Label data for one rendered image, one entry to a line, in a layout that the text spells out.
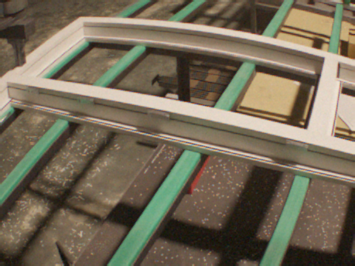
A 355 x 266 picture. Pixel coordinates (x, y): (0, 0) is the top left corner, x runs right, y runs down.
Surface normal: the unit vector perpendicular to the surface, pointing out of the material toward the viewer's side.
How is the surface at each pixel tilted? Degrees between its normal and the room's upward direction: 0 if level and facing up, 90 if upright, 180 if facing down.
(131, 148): 0
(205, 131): 90
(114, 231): 0
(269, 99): 0
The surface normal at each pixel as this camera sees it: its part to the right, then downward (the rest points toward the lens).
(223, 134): -0.39, 0.56
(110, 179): -0.03, -0.80
